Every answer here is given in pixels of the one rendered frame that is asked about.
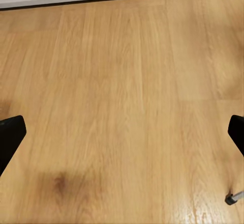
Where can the camera tripod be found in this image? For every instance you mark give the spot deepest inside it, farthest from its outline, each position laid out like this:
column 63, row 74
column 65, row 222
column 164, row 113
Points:
column 232, row 199

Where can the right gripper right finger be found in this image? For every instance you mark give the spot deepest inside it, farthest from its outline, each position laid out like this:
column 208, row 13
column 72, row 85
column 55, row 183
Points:
column 236, row 131

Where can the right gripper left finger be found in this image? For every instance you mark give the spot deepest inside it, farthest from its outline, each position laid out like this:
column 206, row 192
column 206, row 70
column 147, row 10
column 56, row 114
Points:
column 12, row 132

